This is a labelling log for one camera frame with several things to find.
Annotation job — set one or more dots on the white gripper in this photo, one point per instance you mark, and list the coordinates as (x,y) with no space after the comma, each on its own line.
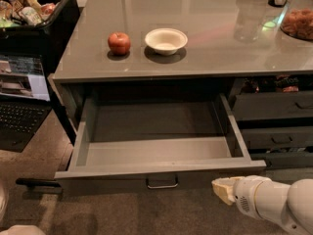
(245,193)

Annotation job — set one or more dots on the grey drawer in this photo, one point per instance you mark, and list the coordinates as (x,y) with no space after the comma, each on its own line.
(273,105)
(280,137)
(119,145)
(285,160)

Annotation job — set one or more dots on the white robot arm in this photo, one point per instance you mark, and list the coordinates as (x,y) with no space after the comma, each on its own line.
(288,205)

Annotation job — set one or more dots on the grey drawer cabinet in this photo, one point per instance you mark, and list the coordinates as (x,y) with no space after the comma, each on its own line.
(178,85)

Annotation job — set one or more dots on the white paper bowl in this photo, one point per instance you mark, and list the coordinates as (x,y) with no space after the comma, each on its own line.
(166,41)

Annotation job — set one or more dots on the red apple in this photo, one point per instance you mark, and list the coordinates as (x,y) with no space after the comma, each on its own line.
(119,43)

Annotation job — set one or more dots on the jar of pretzels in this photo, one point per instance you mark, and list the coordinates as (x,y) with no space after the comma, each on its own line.
(298,20)

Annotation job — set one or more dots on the black stand foot bar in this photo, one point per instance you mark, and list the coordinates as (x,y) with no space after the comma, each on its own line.
(31,182)

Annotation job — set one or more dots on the white object bottom left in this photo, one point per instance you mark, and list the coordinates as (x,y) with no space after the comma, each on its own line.
(16,229)

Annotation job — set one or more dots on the black laptop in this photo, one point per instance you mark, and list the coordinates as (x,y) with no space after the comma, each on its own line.
(24,100)

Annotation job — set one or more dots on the black bin of snacks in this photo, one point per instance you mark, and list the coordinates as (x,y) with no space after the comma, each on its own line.
(37,27)

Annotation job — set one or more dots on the metal drawer handle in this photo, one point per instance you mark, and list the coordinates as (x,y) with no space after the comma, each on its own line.
(162,183)

